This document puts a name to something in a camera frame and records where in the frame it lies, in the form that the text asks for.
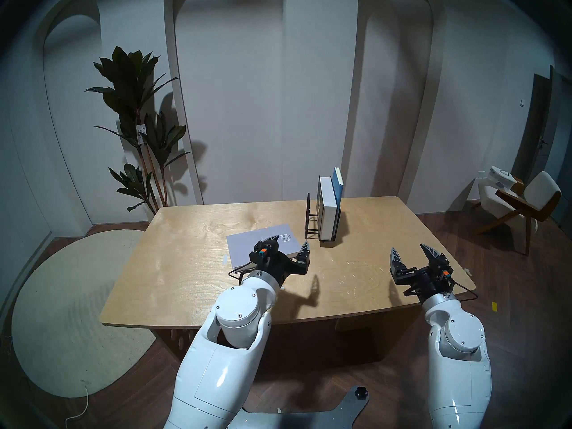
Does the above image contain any white wooden armchair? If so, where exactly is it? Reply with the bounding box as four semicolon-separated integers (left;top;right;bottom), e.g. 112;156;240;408
473;165;563;256

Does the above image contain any round cream rug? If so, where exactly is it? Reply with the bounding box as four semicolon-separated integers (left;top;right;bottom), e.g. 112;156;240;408
11;229;157;399

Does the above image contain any wooden table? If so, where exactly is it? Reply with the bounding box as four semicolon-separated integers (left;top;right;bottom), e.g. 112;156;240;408
99;195;476;379

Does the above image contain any thick black Century book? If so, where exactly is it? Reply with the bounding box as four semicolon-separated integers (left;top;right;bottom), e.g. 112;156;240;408
317;175;341;244

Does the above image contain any white floor cable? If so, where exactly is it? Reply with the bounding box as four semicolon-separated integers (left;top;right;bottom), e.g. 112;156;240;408
65;381;89;427

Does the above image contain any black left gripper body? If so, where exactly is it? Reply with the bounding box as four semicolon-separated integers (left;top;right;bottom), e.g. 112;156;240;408
248;242;311;288

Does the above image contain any black wire book stand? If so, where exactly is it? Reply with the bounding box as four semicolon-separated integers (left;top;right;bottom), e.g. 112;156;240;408
305;192;343;248

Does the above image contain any dark door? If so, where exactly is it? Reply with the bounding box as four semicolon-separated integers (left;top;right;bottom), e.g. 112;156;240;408
512;65;572;219

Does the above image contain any blue book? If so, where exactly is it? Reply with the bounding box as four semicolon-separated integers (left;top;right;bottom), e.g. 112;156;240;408
330;166;345;208

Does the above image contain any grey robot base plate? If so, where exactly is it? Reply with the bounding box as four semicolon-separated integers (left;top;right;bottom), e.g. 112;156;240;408
232;385;371;429

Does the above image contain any tall green potted plant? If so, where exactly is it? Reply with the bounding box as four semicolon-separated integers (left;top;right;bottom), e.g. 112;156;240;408
84;46;193;215

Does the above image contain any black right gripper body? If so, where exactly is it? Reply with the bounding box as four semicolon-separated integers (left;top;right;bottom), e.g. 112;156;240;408
389;253;456;302

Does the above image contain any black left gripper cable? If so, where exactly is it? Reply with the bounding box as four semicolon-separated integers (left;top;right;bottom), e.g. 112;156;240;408
228;262;256;284

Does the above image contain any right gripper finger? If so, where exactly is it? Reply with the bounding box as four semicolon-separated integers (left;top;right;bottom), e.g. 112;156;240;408
420;243;443;266
389;247;407;275

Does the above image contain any pale grey thin book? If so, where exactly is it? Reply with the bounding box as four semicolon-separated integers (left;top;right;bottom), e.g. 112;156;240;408
225;223;303;270

